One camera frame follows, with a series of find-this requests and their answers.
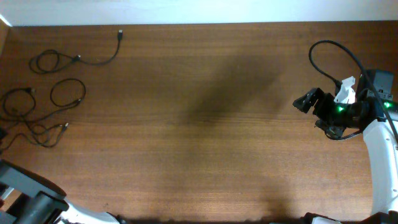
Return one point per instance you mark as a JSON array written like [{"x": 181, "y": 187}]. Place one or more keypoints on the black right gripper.
[{"x": 321, "y": 107}]

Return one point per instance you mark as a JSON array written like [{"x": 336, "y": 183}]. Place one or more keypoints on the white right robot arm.
[{"x": 371, "y": 110}]

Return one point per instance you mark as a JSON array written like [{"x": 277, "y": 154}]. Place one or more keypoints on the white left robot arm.
[{"x": 42, "y": 202}]

